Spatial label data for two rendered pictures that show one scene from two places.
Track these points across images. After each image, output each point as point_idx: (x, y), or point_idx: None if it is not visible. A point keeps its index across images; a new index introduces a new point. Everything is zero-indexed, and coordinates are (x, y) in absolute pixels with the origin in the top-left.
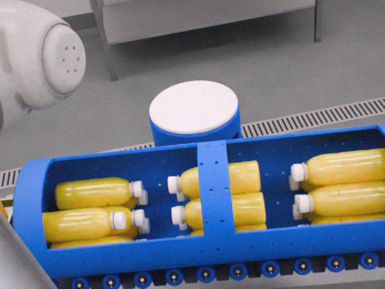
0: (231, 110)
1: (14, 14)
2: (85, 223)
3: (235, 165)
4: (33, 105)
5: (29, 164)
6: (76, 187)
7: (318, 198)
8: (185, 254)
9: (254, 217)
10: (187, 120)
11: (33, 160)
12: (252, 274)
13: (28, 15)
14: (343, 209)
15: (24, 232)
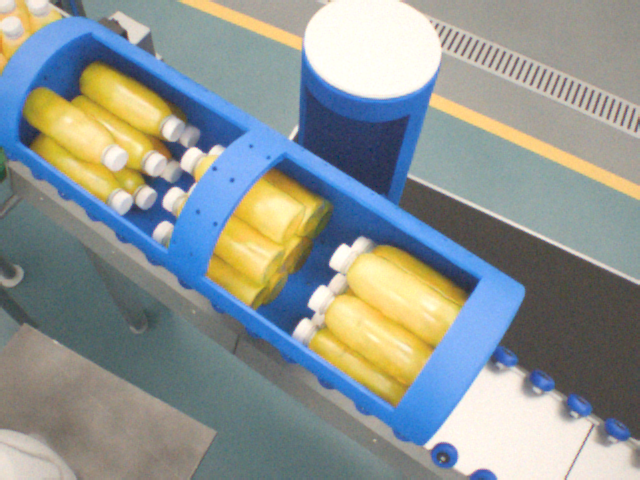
0: (408, 87)
1: None
2: (72, 138)
3: (268, 195)
4: None
5: (57, 25)
6: (105, 81)
7: (332, 309)
8: (147, 253)
9: (245, 272)
10: (342, 61)
11: (68, 21)
12: None
13: None
14: (350, 344)
15: (0, 109)
